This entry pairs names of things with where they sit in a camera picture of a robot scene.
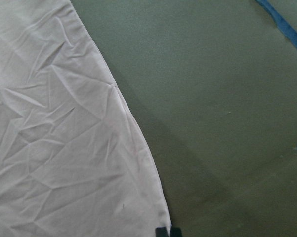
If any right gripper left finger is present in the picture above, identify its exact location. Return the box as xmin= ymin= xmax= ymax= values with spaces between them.
xmin=155 ymin=227 xmax=167 ymax=237

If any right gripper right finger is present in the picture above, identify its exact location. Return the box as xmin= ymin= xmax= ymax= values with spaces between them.
xmin=170 ymin=227 xmax=182 ymax=237

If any pink Snoopy t-shirt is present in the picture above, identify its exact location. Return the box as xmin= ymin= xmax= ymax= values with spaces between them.
xmin=0 ymin=0 xmax=171 ymax=237

